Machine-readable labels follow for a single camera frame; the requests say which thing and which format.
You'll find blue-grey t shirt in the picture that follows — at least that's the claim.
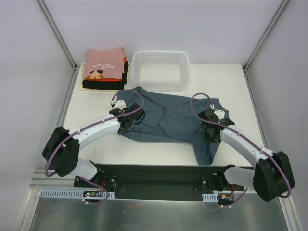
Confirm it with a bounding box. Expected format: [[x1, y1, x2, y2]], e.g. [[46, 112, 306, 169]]
[[117, 87, 229, 166]]

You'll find white plastic basket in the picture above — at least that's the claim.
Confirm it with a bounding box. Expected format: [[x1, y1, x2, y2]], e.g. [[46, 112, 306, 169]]
[[130, 50, 191, 92]]

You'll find aluminium frame post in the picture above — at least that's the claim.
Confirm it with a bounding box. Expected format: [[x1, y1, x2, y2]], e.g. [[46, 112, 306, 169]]
[[243, 0, 291, 73], [36, 0, 77, 69]]

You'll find right aluminium frame post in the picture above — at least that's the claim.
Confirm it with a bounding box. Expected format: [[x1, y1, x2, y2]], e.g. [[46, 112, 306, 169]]
[[243, 0, 291, 73]]

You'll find front aluminium rail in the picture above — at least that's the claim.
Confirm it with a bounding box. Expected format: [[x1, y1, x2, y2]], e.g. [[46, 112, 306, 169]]
[[30, 168, 291, 194]]

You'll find right aluminium side rail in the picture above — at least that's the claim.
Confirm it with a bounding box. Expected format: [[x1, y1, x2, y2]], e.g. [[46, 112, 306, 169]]
[[244, 72, 277, 151]]

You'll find left aluminium frame post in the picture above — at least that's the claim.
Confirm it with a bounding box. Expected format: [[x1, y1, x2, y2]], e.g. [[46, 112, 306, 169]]
[[36, 0, 77, 69]]

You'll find white cable duct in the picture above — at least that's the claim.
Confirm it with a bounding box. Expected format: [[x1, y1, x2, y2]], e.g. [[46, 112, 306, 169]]
[[202, 193, 219, 203], [40, 189, 116, 200]]

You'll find aluminium side rail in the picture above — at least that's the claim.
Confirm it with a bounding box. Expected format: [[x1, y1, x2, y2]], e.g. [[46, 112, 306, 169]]
[[244, 72, 277, 151], [43, 68, 80, 169]]

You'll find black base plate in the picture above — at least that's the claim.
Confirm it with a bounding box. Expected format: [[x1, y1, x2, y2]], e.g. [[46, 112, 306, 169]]
[[73, 163, 245, 202]]

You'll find black folded t shirt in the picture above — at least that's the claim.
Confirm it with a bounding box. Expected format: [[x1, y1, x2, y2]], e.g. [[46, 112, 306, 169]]
[[81, 61, 129, 91]]

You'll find right white cable duct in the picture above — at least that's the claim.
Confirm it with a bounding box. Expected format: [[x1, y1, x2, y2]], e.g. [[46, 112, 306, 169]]
[[202, 193, 219, 203]]

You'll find cream folded t shirt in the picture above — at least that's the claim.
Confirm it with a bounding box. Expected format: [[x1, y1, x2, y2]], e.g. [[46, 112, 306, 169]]
[[79, 63, 130, 93]]

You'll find orange folded t shirt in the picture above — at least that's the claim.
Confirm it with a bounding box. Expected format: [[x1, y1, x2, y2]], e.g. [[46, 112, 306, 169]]
[[95, 57, 127, 82]]

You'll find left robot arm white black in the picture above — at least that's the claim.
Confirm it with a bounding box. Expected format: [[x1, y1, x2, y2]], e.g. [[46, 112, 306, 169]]
[[42, 103, 146, 187]]

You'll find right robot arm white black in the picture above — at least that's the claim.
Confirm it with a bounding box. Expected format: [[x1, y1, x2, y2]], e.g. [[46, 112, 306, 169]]
[[198, 108, 295, 202]]

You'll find pink folded t shirt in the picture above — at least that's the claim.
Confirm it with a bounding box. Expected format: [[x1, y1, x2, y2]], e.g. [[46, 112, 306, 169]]
[[83, 47, 126, 81]]

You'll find left aluminium side rail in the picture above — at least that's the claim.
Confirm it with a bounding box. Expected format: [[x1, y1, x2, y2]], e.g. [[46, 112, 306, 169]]
[[43, 68, 80, 169]]

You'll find left white cable duct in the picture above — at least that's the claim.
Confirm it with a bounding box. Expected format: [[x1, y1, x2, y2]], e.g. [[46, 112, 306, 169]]
[[40, 189, 116, 200]]

